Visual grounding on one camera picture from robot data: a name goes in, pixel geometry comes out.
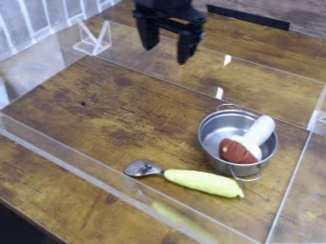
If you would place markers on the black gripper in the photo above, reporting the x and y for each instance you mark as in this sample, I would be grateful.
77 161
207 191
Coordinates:
174 15

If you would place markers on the silver metal pot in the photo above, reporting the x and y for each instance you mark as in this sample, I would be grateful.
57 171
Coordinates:
238 123

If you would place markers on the spoon with yellow handle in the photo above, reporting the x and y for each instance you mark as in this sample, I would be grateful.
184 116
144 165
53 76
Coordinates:
204 182

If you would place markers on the black bar on table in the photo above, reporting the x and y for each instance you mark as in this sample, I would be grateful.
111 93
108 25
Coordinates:
248 17

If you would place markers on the clear acrylic enclosure wall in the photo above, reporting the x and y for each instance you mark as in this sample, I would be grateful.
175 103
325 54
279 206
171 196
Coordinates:
129 104

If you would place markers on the clear acrylic triangle bracket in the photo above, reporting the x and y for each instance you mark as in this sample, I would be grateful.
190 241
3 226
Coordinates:
92 45

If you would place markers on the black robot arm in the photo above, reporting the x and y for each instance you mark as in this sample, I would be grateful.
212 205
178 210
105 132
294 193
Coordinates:
175 16

